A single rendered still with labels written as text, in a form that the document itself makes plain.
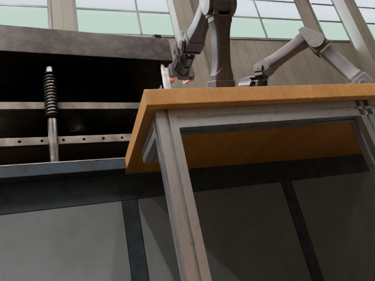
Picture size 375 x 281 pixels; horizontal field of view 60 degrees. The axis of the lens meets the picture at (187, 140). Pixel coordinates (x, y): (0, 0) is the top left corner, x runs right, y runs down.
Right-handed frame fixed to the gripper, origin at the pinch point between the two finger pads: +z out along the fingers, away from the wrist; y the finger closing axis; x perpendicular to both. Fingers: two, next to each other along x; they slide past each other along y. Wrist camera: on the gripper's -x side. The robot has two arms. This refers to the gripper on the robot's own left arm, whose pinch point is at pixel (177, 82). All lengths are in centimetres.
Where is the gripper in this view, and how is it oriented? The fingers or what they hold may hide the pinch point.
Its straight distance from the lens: 145.8
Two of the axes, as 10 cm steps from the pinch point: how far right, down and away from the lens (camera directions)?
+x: 2.1, 9.0, -3.9
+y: -9.4, 0.8, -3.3
